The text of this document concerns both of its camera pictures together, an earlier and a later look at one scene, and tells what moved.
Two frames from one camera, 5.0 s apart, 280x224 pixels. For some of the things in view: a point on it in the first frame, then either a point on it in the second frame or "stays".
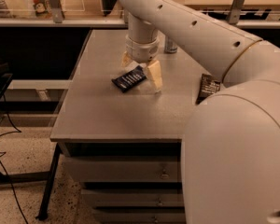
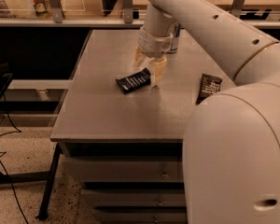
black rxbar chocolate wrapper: (208, 87) stays
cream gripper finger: (126, 60) → (140, 59)
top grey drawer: (126, 168) stays
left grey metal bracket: (55, 6) stays
